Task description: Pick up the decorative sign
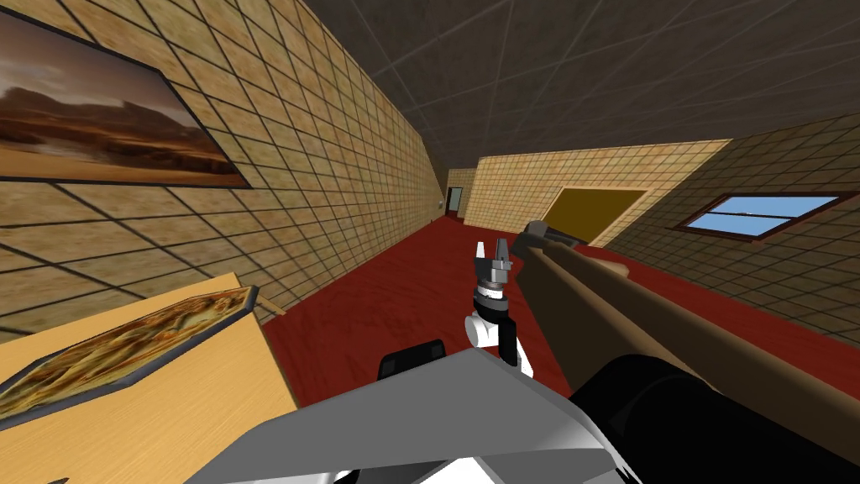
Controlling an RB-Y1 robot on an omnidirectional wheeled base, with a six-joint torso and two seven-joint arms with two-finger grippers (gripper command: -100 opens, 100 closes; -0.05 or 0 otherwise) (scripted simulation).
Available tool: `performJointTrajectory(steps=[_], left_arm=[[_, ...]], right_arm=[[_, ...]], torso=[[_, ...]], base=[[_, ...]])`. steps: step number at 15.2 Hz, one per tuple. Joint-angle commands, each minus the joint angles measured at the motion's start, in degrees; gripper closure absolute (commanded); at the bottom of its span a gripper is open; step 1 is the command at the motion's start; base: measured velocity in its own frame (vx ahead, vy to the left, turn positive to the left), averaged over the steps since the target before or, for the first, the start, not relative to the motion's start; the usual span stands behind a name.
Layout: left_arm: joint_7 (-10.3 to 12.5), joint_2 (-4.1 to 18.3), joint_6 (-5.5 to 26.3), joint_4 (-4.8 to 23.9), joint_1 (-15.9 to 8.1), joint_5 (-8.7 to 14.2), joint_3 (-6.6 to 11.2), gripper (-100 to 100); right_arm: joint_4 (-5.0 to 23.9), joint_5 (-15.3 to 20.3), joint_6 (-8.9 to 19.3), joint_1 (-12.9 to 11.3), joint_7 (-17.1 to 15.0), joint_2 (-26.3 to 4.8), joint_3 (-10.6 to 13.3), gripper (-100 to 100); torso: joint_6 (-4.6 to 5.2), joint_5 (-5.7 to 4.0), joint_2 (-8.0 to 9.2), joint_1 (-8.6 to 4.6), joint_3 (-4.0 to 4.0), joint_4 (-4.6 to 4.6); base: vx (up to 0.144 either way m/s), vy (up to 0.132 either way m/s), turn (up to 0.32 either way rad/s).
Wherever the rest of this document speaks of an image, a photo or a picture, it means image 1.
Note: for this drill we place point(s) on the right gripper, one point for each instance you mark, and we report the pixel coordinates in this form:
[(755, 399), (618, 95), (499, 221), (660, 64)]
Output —
[(495, 273)]

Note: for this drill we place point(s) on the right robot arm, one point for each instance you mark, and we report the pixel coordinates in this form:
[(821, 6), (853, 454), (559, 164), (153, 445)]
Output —
[(678, 430)]

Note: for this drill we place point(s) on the small dark distant door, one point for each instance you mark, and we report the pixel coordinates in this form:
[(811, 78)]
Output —
[(455, 202)]

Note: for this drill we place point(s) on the olive yellow door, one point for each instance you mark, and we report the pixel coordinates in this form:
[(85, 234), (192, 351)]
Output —
[(591, 212)]

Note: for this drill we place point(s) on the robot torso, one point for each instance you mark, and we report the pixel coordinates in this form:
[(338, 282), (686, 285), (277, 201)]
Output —
[(430, 417)]

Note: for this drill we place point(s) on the blue sky window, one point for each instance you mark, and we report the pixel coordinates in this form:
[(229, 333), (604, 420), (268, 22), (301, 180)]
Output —
[(759, 214)]

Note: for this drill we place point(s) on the light wooden cabinet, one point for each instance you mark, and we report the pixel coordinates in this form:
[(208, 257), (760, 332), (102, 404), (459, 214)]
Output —
[(168, 423)]

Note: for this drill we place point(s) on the golden framed painting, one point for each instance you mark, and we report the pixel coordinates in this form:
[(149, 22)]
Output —
[(127, 349)]

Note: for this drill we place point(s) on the desert landscape wall picture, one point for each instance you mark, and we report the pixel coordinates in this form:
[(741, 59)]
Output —
[(87, 128)]

